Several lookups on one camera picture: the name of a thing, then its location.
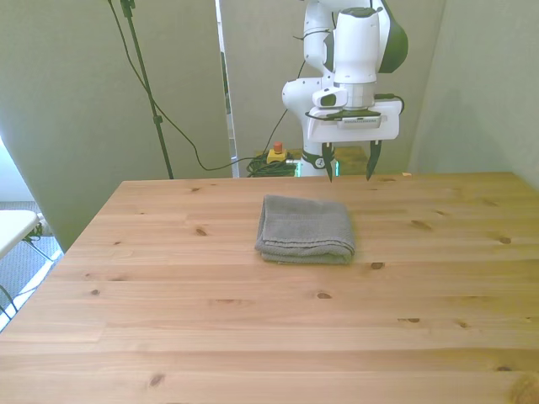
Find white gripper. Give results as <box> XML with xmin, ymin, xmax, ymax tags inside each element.
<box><xmin>306</xmin><ymin>98</ymin><xmax>401</xmax><ymax>183</ymax></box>

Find grey towel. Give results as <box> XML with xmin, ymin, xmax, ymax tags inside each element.
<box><xmin>253</xmin><ymin>194</ymin><xmax>357</xmax><ymax>266</ymax></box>

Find yellow emergency stop box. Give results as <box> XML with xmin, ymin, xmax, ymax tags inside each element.
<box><xmin>265</xmin><ymin>141</ymin><xmax>290</xmax><ymax>166</ymax></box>

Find white partition edge strip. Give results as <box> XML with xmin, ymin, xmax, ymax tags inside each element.
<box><xmin>214</xmin><ymin>0</ymin><xmax>241</xmax><ymax>178</ymax></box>

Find white chair seat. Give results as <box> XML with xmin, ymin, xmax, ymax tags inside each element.
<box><xmin>0</xmin><ymin>209</ymin><xmax>39</xmax><ymax>260</ymax></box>

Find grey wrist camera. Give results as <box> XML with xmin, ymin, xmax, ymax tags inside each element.
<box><xmin>335</xmin><ymin>116</ymin><xmax>383</xmax><ymax>130</ymax></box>

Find coiled dark cables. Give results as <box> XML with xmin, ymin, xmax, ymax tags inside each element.
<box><xmin>245</xmin><ymin>154</ymin><xmax>301</xmax><ymax>178</ymax></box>

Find black hanging stand cable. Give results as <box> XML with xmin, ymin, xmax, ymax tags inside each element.
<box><xmin>107</xmin><ymin>0</ymin><xmax>256</xmax><ymax>172</ymax></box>

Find black camera stand pole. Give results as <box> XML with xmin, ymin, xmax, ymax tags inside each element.
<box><xmin>120</xmin><ymin>0</ymin><xmax>174</xmax><ymax>180</ymax></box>

